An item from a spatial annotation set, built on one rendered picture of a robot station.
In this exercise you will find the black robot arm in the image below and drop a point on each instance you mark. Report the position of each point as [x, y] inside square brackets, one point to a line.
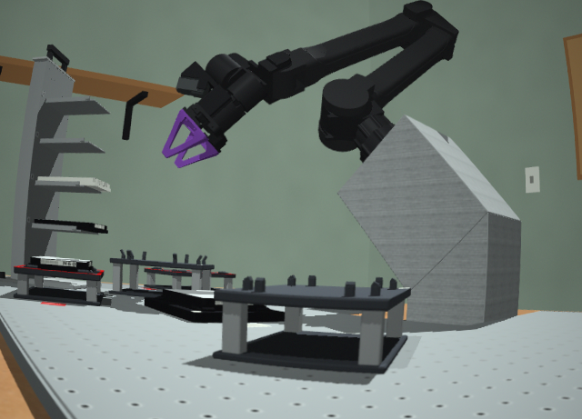
[351, 118]

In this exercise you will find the white well plate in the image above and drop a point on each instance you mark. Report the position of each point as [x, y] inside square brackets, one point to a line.
[97, 184]

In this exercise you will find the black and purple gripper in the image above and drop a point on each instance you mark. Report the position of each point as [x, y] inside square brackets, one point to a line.
[225, 117]

